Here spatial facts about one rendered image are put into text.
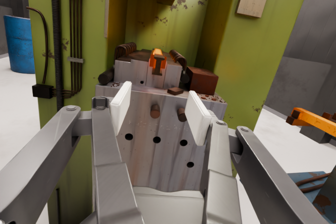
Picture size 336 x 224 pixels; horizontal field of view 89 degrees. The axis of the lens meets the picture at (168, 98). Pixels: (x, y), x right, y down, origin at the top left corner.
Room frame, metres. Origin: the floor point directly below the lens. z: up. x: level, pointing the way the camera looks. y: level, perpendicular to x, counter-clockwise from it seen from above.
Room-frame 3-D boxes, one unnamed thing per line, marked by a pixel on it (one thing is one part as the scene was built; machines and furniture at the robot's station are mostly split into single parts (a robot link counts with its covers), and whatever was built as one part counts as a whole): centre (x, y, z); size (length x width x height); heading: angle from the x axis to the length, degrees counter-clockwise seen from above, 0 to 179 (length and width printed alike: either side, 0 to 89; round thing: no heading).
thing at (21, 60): (3.27, 2.81, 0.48); 0.64 x 0.64 x 0.97
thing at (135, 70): (0.72, 0.10, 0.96); 0.42 x 0.20 x 0.09; 7
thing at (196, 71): (0.59, -0.10, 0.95); 0.12 x 0.09 x 0.07; 7
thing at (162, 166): (0.73, 0.04, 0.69); 0.56 x 0.38 x 0.45; 7
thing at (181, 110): (0.44, -0.05, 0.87); 0.04 x 0.03 x 0.03; 7
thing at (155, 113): (0.43, 0.03, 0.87); 0.04 x 0.03 x 0.03; 7
